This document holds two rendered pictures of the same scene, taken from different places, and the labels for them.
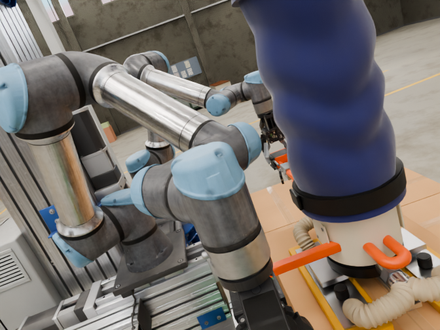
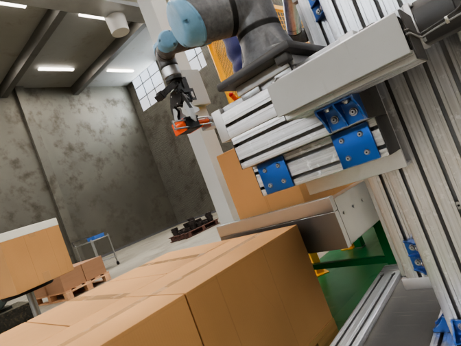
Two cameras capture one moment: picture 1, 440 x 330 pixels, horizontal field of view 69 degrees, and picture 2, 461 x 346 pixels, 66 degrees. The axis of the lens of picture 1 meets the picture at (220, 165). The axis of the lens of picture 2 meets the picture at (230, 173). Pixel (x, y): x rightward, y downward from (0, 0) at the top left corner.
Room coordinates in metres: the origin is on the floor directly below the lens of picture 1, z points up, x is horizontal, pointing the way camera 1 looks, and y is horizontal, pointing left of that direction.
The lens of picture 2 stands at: (2.20, 0.81, 0.78)
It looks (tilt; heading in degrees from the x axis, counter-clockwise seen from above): 2 degrees up; 223
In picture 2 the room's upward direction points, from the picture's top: 21 degrees counter-clockwise
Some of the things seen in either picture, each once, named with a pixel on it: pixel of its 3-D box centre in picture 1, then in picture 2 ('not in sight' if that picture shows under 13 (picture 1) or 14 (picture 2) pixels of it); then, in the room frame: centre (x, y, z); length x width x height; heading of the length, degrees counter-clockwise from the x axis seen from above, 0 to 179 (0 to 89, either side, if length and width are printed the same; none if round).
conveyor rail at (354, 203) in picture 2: not in sight; (421, 161); (-0.20, 0.12, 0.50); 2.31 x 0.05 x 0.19; 178
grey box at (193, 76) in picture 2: not in sight; (193, 88); (0.18, -1.13, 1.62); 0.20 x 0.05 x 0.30; 178
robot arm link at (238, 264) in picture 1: (235, 250); not in sight; (0.35, 0.02, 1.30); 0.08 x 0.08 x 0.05
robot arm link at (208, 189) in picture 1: (213, 194); not in sight; (0.35, 0.02, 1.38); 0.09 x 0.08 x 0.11; 40
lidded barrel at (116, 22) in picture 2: not in sight; (116, 20); (-3.01, -5.85, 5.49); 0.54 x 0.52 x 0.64; 94
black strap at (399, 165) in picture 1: (344, 181); not in sight; (0.62, -0.24, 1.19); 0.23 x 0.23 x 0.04
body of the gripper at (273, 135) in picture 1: (270, 126); (180, 91); (1.20, -0.24, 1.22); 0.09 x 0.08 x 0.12; 0
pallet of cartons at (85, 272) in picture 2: not in sight; (68, 281); (-0.08, -5.97, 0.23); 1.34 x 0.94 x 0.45; 91
